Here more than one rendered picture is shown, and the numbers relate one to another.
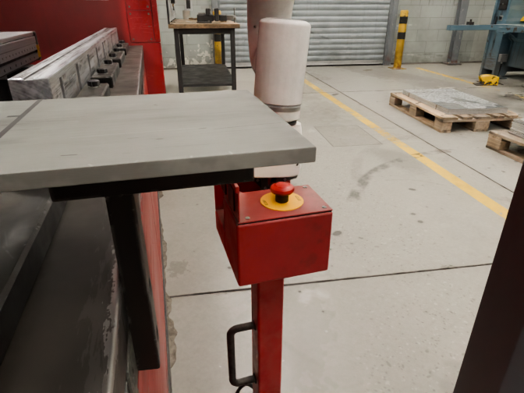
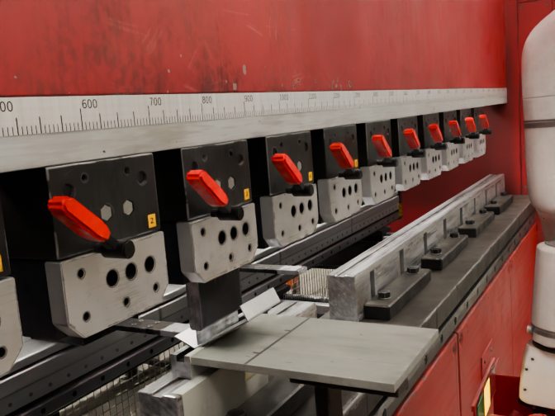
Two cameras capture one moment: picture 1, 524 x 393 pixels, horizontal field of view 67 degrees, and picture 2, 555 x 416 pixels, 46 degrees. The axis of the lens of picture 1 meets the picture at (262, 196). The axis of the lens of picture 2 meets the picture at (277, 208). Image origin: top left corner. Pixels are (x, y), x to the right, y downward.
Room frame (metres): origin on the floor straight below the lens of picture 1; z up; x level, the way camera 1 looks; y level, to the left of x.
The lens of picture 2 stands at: (-0.33, -0.40, 1.29)
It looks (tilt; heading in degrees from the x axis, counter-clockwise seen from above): 8 degrees down; 44
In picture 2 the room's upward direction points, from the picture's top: 5 degrees counter-clockwise
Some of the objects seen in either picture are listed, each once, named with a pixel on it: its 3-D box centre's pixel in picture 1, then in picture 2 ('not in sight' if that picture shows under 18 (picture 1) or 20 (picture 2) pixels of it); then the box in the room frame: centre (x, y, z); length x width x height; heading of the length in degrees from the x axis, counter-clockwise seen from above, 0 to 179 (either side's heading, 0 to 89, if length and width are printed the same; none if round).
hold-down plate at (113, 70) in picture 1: (107, 74); (446, 251); (1.22, 0.46, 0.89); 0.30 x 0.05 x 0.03; 15
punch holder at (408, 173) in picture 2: not in sight; (393, 153); (0.98, 0.46, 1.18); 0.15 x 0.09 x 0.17; 15
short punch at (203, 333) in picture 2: not in sight; (215, 299); (0.23, 0.26, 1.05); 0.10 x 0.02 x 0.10; 15
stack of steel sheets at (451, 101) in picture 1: (449, 100); not in sight; (4.25, -2.00, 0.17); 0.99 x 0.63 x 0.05; 7
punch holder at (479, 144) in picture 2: not in sight; (467, 132); (1.76, 0.66, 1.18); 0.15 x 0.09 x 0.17; 15
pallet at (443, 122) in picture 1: (447, 109); not in sight; (4.25, -2.00, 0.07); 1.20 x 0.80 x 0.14; 7
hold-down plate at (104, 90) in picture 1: (90, 102); (400, 291); (0.83, 0.36, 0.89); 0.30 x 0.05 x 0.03; 15
